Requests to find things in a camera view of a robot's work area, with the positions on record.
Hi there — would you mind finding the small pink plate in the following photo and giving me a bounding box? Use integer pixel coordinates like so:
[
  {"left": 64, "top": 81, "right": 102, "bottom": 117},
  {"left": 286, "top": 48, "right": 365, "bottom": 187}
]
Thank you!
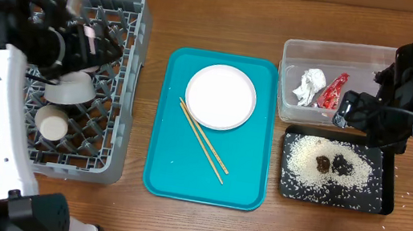
[{"left": 83, "top": 26, "right": 98, "bottom": 74}]

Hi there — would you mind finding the large pink plate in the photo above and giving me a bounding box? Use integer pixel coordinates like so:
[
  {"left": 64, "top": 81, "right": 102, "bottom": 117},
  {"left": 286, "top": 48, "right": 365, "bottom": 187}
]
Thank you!
[{"left": 184, "top": 64, "right": 257, "bottom": 131}]

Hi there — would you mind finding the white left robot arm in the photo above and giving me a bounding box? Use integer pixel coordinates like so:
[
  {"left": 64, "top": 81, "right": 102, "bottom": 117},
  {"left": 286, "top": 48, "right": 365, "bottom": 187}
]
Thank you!
[{"left": 0, "top": 0, "right": 121, "bottom": 231}]

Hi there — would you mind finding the white rice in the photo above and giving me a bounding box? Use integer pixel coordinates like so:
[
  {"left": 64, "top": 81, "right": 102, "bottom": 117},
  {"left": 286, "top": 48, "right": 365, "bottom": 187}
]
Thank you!
[{"left": 277, "top": 131, "right": 391, "bottom": 214}]

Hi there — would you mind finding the white tissue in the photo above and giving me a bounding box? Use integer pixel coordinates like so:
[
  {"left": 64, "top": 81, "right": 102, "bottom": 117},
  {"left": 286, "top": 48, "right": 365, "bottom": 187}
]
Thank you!
[{"left": 293, "top": 68, "right": 326, "bottom": 107}]

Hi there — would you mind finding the black waste tray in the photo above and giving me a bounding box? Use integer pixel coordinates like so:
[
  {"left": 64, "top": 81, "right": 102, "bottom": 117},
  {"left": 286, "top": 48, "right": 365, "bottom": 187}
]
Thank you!
[{"left": 274, "top": 123, "right": 405, "bottom": 218}]

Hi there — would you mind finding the brown food scrap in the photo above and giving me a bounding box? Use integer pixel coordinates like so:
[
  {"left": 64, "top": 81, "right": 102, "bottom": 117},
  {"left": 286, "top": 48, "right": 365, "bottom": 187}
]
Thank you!
[{"left": 315, "top": 156, "right": 331, "bottom": 174}]

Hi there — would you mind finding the grey bowl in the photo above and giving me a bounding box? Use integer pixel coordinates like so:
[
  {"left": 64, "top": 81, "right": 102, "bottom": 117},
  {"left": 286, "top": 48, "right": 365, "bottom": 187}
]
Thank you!
[{"left": 44, "top": 71, "right": 96, "bottom": 105}]

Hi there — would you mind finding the wooden chopstick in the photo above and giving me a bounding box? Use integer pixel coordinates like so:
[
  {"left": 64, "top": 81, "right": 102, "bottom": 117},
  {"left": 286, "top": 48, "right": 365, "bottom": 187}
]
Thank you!
[
  {"left": 180, "top": 102, "right": 224, "bottom": 185},
  {"left": 180, "top": 97, "right": 229, "bottom": 174}
]

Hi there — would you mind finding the wooden chopstick upper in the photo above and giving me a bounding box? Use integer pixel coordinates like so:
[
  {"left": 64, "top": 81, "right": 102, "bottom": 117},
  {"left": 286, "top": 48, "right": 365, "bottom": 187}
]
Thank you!
[{"left": 180, "top": 97, "right": 229, "bottom": 174}]

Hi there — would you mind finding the clear plastic waste bin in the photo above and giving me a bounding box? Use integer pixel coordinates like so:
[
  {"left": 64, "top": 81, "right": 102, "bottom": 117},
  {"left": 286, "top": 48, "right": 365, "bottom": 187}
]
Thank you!
[{"left": 277, "top": 39, "right": 396, "bottom": 126}]

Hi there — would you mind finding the grey dishwasher rack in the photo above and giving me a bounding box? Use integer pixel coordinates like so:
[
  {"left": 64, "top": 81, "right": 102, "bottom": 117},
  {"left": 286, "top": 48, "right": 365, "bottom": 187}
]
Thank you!
[{"left": 22, "top": 0, "right": 152, "bottom": 184}]

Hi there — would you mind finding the wooden chopstick lower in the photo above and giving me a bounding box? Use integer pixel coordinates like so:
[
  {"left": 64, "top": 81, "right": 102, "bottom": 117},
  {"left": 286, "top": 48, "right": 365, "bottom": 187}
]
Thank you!
[{"left": 180, "top": 102, "right": 224, "bottom": 185}]

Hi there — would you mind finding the teal plastic tray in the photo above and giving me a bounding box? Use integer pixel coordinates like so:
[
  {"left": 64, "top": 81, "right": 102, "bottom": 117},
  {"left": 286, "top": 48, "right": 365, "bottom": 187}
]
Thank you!
[{"left": 143, "top": 47, "right": 278, "bottom": 211}]

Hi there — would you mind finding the red snack wrapper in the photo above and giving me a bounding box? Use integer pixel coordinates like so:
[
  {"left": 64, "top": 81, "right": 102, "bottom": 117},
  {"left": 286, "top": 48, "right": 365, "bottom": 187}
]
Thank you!
[{"left": 313, "top": 72, "right": 350, "bottom": 110}]

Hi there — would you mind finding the small white cup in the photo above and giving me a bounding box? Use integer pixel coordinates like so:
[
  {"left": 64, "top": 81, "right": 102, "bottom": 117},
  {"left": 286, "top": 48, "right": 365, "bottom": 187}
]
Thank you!
[{"left": 34, "top": 104, "right": 68, "bottom": 141}]

